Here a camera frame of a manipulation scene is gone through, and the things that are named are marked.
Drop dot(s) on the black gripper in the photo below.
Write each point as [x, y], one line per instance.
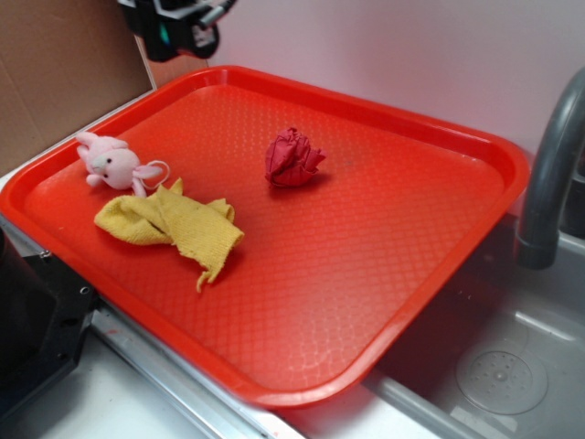
[169, 29]

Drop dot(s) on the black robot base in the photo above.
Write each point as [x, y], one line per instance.
[46, 309]

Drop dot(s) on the brown cardboard panel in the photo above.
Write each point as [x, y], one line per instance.
[64, 65]

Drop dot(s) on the pink plush bunny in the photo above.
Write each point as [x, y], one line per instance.
[110, 161]

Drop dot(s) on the crumpled red cloth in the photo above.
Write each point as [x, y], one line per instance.
[290, 160]

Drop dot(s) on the yellow knitted cloth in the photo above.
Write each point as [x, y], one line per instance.
[204, 233]

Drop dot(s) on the red plastic tray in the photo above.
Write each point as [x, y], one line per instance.
[328, 274]

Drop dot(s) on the grey faucet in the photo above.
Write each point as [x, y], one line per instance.
[554, 200]

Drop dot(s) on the grey sink basin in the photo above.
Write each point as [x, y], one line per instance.
[498, 352]

